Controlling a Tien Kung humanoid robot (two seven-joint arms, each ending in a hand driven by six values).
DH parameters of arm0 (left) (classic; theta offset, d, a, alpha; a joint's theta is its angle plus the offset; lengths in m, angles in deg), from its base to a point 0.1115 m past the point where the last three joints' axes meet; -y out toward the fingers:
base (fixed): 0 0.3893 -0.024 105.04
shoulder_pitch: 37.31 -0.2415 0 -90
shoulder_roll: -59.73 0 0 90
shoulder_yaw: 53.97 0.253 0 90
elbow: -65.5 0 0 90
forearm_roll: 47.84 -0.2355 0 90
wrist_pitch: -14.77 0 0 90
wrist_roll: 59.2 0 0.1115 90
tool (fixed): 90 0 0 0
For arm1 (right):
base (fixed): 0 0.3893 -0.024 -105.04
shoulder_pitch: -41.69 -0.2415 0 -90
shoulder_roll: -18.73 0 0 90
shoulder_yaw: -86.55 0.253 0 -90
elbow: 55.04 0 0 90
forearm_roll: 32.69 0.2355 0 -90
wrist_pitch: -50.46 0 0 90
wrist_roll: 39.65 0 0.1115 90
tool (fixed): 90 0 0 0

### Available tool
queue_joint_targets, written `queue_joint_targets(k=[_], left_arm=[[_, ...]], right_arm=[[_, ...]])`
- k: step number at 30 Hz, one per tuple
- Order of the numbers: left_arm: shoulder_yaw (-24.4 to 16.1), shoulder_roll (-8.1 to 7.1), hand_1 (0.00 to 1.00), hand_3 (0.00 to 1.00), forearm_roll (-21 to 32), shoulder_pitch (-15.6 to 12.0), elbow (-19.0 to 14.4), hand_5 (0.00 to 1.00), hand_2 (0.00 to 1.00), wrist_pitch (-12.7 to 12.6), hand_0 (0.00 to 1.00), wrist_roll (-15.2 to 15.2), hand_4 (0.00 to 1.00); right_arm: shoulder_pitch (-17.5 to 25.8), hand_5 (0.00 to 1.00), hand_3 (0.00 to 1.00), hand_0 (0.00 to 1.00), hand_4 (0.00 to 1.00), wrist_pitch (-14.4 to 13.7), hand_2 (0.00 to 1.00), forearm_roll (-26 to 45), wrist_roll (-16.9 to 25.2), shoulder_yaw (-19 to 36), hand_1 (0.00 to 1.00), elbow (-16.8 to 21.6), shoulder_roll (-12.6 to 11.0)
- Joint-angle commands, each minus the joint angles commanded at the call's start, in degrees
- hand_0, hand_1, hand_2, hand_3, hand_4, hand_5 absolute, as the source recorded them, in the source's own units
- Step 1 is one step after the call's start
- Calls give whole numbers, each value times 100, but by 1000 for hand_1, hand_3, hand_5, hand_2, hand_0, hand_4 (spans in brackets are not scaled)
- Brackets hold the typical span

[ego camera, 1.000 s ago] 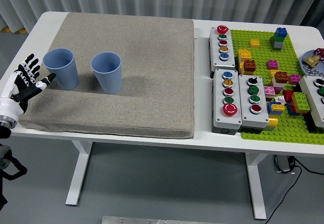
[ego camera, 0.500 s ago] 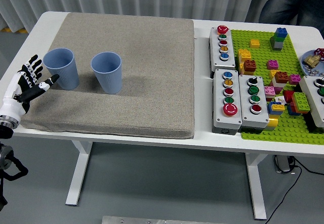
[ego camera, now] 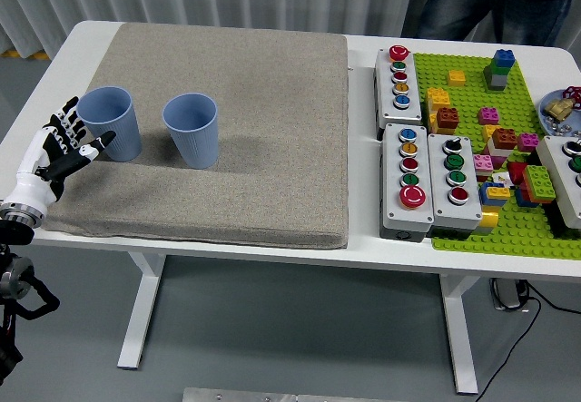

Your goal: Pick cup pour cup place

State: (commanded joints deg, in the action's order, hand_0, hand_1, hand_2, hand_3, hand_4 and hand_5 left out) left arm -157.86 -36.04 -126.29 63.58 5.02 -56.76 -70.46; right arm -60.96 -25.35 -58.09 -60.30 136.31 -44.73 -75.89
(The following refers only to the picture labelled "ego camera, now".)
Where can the white table leg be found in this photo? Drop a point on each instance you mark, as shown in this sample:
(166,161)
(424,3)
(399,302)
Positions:
(459,338)
(140,311)

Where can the blue green grey brick tower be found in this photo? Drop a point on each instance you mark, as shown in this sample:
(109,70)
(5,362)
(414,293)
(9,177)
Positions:
(498,73)

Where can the red brick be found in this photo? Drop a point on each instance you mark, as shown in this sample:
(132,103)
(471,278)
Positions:
(516,173)

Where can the four-button box black selector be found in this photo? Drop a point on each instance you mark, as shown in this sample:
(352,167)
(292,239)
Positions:
(469,202)

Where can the magenta brick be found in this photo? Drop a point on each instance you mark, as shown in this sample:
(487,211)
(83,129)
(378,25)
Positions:
(528,142)
(489,115)

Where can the blue ribbed plastic cup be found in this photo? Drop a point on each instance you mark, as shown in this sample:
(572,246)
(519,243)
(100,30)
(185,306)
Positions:
(122,116)
(195,143)

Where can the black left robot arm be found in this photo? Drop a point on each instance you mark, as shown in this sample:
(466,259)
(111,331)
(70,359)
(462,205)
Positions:
(13,234)

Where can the blue plate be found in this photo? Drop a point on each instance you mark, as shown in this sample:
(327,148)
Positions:
(547,104)

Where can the five-button box small red mushroom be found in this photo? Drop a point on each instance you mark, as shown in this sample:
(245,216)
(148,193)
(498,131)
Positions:
(410,102)

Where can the light pink brick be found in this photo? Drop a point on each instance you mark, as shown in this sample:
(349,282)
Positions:
(483,165)

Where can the person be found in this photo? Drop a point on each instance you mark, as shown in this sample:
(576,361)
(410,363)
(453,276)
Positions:
(458,2)

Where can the brass pipe fitting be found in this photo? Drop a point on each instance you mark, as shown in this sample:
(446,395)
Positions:
(558,108)

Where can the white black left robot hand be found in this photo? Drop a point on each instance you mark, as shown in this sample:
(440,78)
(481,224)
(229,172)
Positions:
(32,193)

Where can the five-button box large red mushroom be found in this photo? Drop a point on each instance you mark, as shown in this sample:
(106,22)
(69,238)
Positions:
(392,184)

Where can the green studded baseplate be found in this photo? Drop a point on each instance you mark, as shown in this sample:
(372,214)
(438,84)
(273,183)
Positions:
(472,98)

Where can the blue yellow brick pair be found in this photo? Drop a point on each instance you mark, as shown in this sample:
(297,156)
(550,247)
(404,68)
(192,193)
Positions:
(495,193)

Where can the green-topped multicolour brick stack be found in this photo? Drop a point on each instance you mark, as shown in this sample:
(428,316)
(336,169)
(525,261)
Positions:
(539,182)

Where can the yellow grey brick stack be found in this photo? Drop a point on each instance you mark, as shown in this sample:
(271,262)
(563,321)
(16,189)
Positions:
(488,220)

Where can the brown white pink brick stack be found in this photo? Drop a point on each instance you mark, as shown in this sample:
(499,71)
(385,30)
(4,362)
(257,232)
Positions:
(504,139)

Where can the small white warning card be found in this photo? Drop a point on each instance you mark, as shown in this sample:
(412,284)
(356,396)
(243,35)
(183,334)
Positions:
(502,178)

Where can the grey-brown fabric mat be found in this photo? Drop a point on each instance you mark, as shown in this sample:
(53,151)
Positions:
(272,148)

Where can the white button box black stand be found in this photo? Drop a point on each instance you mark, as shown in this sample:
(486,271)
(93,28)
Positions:
(556,166)

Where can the small yellow brick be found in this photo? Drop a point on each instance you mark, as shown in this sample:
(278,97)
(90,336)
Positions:
(489,132)

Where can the single orange-yellow brick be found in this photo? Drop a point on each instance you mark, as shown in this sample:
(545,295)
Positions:
(457,78)

